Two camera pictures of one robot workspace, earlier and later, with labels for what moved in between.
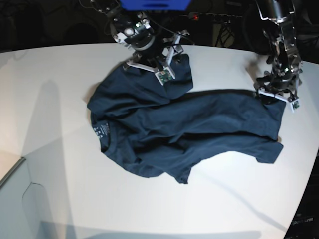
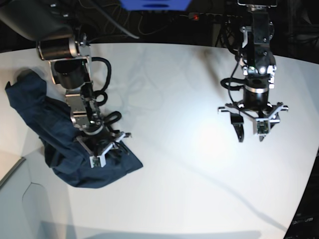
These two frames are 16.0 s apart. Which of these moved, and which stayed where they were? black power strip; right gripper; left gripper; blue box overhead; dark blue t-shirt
Moved: right gripper; left gripper; dark blue t-shirt
Stayed: black power strip; blue box overhead
